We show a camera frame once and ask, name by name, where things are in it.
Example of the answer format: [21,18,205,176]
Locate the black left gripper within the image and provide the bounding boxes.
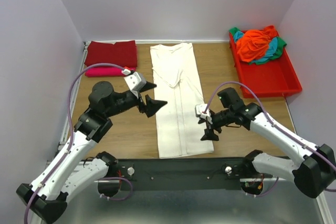
[105,81,168,118]

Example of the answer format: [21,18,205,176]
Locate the white t-shirt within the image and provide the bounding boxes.
[150,43,214,158]

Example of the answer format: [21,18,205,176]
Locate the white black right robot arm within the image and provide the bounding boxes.
[195,88,335,198]

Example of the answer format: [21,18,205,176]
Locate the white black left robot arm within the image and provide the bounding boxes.
[16,81,167,223]

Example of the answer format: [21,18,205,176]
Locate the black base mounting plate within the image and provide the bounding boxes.
[97,157,274,192]

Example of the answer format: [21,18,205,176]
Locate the dark red folded t-shirt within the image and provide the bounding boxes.
[85,40,138,68]

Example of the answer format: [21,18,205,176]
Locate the pink folded t-shirt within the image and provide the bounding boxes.
[85,67,124,77]

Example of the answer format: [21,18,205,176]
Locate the red plastic bin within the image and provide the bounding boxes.
[229,34,302,98]

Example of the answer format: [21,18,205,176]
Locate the orange t-shirt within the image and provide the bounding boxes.
[235,25,279,62]

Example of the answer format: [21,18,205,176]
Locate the teal t-shirt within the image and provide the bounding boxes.
[234,30,280,63]

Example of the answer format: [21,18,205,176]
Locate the green t-shirt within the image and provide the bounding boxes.
[228,26,287,65]

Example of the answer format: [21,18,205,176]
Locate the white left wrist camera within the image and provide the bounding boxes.
[121,68,146,98]

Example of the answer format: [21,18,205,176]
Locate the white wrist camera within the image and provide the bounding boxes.
[121,68,146,98]
[195,104,211,120]

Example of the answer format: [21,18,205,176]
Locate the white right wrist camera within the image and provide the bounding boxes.
[195,104,211,120]

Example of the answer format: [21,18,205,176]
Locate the aluminium left side rail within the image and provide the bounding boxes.
[54,41,90,157]

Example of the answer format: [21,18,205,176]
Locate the aluminium frame rail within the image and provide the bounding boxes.
[41,158,322,183]

